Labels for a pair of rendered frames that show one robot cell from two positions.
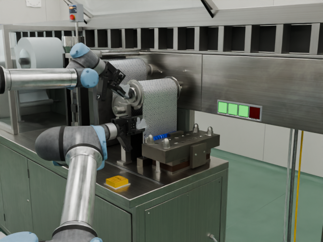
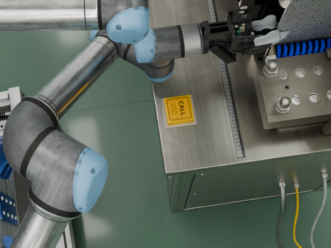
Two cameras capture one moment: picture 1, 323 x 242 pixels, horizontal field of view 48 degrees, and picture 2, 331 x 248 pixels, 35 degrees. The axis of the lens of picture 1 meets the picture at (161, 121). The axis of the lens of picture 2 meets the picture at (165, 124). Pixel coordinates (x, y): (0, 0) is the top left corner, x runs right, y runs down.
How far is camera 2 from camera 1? 1.28 m
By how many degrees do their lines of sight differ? 63
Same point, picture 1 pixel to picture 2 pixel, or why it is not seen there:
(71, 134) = (38, 172)
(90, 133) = (64, 188)
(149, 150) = (258, 85)
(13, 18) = not seen: outside the picture
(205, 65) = not seen: outside the picture
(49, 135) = (10, 153)
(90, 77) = (125, 35)
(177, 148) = (301, 118)
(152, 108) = (309, 12)
